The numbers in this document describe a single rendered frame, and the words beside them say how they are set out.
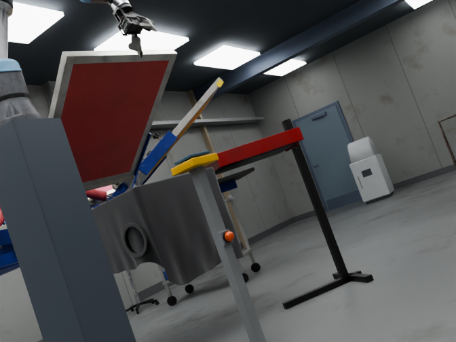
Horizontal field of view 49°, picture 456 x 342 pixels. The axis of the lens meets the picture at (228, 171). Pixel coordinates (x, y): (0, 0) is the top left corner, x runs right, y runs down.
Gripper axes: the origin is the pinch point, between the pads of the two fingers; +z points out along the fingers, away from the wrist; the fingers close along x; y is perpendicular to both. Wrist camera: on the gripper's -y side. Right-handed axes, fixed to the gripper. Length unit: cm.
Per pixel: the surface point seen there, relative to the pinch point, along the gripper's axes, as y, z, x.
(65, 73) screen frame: 28.2, -6.1, -22.0
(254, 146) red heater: -108, 23, -68
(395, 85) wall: -841, -128, -256
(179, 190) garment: 2, 54, -29
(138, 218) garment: 22, 58, -35
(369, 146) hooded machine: -699, -41, -308
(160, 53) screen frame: -19.0, -8.8, -14.4
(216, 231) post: 14, 82, -9
